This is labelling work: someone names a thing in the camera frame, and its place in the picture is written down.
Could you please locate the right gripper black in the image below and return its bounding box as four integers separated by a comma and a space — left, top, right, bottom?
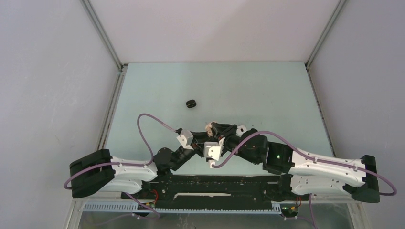
211, 122, 259, 165

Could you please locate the white earbud charging case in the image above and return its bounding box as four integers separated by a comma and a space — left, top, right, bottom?
237, 125, 247, 135

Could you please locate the pink earbud charging case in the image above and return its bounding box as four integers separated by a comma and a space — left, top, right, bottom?
205, 122, 213, 137

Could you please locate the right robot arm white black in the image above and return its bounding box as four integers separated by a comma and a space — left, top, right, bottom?
205, 122, 380, 203

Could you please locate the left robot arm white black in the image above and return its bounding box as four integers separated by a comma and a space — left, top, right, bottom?
64, 129, 213, 199

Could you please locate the black earbud charging case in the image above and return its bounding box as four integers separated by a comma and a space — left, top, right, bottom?
186, 99, 197, 109

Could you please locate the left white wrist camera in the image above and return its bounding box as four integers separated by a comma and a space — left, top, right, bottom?
176, 129, 193, 150

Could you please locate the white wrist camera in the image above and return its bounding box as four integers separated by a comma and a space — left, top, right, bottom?
176, 129, 193, 150
203, 142, 223, 168

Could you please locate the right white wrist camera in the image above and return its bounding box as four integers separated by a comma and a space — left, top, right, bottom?
203, 142, 223, 168

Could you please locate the left aluminium frame post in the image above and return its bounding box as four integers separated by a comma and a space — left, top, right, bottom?
80, 0, 124, 71

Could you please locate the aluminium frame post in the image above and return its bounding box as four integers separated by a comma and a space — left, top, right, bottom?
80, 0, 124, 71
305, 0, 348, 70

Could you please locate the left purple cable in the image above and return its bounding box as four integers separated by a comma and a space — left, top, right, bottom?
64, 113, 178, 220

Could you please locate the purple cable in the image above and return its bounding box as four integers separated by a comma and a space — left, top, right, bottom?
211, 130, 398, 229
64, 113, 178, 220

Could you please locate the white cable duct strip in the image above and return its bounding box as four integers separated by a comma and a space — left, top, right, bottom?
82, 201, 281, 214

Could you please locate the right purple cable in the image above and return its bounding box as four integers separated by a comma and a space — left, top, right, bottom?
211, 130, 398, 229

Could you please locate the right aluminium frame post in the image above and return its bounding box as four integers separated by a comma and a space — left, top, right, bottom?
305, 0, 348, 70

